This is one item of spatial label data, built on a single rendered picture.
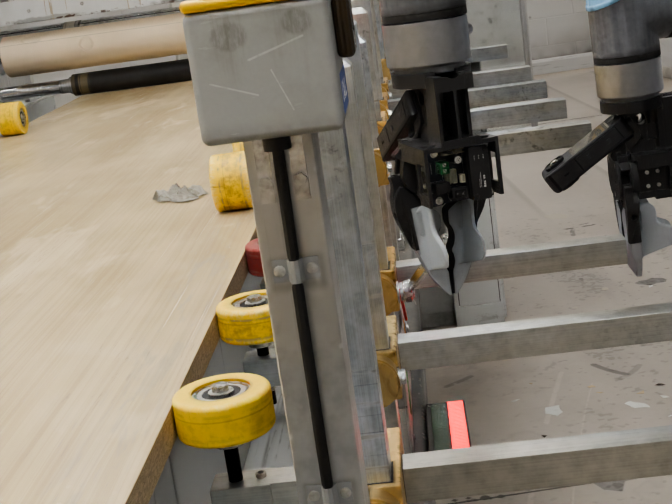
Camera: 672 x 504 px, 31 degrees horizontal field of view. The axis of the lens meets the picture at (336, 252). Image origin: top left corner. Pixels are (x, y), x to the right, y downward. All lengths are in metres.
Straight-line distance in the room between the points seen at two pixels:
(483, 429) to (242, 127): 2.62
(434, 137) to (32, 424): 0.41
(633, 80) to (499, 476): 0.57
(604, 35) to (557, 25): 8.85
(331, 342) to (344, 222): 0.26
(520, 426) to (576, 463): 2.18
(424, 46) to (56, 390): 0.43
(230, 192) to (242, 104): 1.09
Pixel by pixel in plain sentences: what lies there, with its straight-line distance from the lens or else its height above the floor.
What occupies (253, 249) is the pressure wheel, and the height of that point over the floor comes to 0.91.
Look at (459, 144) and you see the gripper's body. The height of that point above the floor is 1.06.
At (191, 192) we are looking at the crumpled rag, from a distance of 1.87.
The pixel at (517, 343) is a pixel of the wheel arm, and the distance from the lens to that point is 1.22.
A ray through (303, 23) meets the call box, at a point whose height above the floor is 1.20.
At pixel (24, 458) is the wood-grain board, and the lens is 0.95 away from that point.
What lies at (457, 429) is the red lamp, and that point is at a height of 0.70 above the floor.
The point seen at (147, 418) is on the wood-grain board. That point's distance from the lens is 0.98.
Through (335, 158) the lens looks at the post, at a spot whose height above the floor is 1.09.
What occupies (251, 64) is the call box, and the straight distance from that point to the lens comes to 0.59.
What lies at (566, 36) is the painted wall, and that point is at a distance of 10.29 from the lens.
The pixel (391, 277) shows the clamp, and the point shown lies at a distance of 1.40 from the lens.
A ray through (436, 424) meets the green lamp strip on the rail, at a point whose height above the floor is 0.70.
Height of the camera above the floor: 1.24
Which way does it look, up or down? 14 degrees down
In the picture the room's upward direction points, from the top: 8 degrees counter-clockwise
